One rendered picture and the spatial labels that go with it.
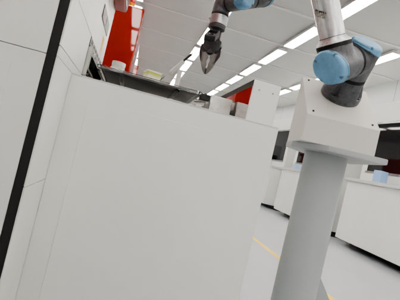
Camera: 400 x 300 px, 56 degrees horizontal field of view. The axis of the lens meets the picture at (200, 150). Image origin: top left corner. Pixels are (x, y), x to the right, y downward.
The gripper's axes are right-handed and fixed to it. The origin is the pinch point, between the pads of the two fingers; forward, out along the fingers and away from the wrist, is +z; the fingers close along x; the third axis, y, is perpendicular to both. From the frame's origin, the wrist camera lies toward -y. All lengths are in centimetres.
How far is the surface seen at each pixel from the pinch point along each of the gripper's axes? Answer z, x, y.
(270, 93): 10.2, -28.2, -33.6
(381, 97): -136, -225, 539
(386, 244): 84, -192, 281
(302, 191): 39, -48, -11
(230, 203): 47, -24, -42
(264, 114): 17.4, -28.0, -33.8
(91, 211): 57, 12, -55
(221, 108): 16.8, -12.4, -20.5
